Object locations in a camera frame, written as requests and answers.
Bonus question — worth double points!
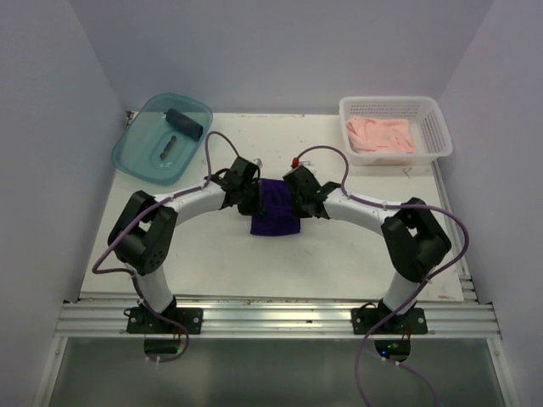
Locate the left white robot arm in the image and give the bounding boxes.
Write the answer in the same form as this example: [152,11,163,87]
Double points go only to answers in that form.
[108,157,263,333]

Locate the dark navy blue towel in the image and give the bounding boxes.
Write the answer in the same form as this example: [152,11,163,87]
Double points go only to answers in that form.
[165,109,204,141]

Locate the white plastic basket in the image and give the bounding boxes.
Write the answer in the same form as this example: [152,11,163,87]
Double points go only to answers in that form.
[339,96,453,166]

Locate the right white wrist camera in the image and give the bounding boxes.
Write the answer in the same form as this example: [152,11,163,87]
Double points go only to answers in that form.
[290,157,315,170]

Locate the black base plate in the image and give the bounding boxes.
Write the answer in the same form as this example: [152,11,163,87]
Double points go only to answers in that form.
[123,306,204,335]
[350,302,428,335]

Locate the teal plastic tub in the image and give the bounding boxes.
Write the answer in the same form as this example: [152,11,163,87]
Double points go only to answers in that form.
[111,93,213,186]

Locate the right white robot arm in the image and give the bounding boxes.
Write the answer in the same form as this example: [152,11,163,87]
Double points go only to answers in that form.
[283,166,451,333]

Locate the purple towel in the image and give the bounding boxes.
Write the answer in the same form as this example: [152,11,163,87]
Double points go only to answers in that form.
[250,179,301,237]

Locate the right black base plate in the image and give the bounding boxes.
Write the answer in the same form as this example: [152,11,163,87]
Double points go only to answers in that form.
[350,302,428,335]

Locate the aluminium mounting rail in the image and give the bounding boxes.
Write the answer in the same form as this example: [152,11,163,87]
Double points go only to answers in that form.
[54,294,501,339]

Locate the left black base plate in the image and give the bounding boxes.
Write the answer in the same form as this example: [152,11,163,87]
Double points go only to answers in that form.
[123,306,204,335]

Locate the pink towel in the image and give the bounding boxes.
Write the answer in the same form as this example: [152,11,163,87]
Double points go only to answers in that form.
[345,116,416,153]

